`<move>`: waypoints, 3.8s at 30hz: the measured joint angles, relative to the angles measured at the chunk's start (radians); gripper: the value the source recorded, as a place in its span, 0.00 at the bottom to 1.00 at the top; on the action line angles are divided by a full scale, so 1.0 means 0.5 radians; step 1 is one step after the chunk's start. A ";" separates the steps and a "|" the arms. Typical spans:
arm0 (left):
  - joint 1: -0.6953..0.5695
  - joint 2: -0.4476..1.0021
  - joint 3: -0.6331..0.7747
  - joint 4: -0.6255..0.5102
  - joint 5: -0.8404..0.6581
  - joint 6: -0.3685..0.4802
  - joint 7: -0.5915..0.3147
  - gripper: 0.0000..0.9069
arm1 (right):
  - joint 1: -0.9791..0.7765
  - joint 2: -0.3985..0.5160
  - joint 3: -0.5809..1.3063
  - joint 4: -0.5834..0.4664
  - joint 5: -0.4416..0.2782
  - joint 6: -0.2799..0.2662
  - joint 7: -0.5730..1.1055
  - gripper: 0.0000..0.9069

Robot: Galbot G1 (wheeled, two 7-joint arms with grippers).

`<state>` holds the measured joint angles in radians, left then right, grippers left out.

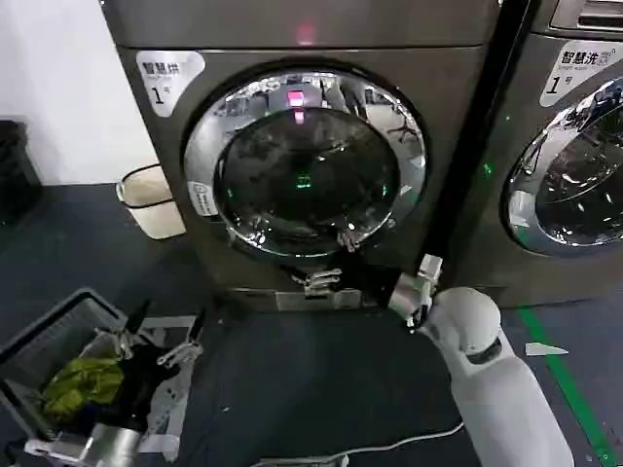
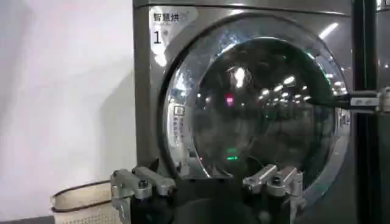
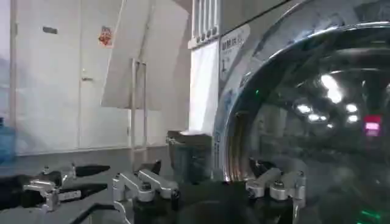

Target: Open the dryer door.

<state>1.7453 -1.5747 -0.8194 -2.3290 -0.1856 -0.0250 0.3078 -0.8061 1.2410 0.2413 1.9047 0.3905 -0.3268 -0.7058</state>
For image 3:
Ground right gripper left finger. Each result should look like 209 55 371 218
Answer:
112 160 180 211

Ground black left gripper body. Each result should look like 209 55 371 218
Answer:
0 170 63 211

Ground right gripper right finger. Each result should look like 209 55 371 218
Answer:
245 158 307 209

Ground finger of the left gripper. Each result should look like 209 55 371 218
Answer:
23 179 108 213
38 163 112 184

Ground blue water bottle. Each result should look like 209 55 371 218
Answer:
0 116 16 164

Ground round glass dryer door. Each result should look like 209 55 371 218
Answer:
221 21 390 224

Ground dark waste bin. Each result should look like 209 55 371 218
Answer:
166 130 213 184

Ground thin metal stand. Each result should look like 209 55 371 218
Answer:
129 58 149 158

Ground white cabinet door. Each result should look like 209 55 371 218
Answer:
10 0 82 155

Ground white leaning board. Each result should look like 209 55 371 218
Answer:
100 0 190 111

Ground red sticker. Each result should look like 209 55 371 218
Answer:
97 25 114 47

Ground grey dryer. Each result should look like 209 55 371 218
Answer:
211 0 390 224

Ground white instruction label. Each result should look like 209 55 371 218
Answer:
219 24 251 82

